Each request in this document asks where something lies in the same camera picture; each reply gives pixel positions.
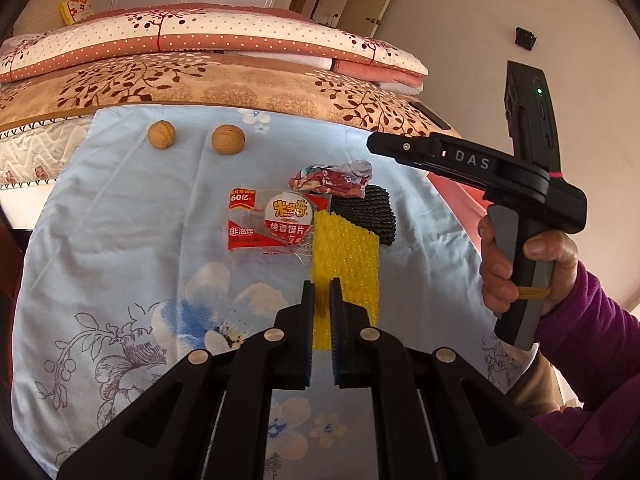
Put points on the person's right hand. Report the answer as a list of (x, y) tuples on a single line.
[(562, 260)]

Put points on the person's right forearm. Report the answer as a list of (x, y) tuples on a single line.
[(600, 350)]

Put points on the red clear snack wrapper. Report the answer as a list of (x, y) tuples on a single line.
[(280, 220)]

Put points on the crumpled colourful wrapper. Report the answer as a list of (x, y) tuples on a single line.
[(340, 177)]

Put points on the pink folded blanket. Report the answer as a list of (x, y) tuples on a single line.
[(370, 71)]

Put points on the yellow floral pillow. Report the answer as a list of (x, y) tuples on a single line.
[(76, 9)]

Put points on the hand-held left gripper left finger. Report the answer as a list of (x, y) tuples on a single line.
[(308, 320)]

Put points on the light blue floral cloth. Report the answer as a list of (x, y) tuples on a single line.
[(125, 220)]

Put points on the yellow foam fruit net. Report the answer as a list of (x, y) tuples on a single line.
[(345, 255)]

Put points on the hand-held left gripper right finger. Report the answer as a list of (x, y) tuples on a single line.
[(336, 320)]

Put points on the black foam fruit net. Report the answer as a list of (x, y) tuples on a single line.
[(365, 210)]

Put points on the folded dotted tree-print quilt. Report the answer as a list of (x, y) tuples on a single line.
[(200, 30)]

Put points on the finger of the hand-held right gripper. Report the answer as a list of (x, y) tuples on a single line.
[(395, 146)]

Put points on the white quilted mattress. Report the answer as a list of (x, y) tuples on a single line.
[(35, 155)]

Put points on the beige leaf-print blanket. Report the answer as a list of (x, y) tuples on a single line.
[(200, 82)]

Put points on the black wall fixture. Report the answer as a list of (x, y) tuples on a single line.
[(526, 38)]

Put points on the walnut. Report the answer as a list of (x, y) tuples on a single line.
[(228, 139), (161, 135)]

